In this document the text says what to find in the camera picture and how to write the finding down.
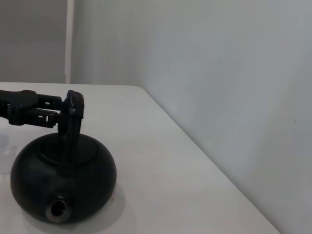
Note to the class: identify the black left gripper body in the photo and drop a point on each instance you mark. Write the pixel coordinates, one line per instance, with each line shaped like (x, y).
(19, 107)

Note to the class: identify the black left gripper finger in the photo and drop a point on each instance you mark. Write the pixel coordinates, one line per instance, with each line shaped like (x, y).
(50, 99)
(45, 118)

